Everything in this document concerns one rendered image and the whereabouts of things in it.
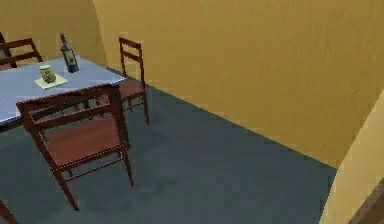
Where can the green patterned jar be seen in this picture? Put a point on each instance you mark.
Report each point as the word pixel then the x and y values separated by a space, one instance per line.
pixel 47 74

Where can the brown wooden door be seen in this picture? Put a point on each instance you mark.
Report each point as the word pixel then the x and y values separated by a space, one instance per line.
pixel 371 206

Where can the dark red wooden chair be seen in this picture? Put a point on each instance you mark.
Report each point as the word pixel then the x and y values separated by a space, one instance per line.
pixel 20 50
pixel 131 88
pixel 6 213
pixel 81 140

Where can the pale yellow napkin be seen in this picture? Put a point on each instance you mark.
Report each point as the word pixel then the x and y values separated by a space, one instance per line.
pixel 59 81

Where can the pale blue dining table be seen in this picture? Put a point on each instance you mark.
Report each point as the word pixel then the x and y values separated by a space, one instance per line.
pixel 23 85

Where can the dark wine bottle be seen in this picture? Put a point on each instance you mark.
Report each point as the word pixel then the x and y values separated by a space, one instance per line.
pixel 69 57

